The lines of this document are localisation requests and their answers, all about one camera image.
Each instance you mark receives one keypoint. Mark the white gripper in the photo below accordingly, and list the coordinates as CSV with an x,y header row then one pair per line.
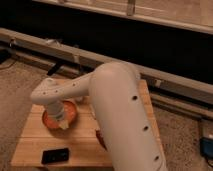
x,y
62,121

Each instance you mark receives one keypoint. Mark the orange ceramic bowl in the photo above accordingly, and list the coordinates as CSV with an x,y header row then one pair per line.
x,y
70,112

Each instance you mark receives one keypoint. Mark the sliding door track frame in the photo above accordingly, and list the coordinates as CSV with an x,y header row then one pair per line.
x,y
159,79

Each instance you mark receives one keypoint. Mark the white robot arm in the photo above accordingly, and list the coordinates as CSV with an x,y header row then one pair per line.
x,y
114,94

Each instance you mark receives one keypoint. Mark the black rectangular phone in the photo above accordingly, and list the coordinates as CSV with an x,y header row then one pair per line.
x,y
56,155

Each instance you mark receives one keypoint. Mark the blue box on floor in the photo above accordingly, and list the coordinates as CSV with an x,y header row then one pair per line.
x,y
206,147

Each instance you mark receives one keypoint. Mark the translucent plastic cup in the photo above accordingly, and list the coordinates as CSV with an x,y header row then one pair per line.
x,y
79,99

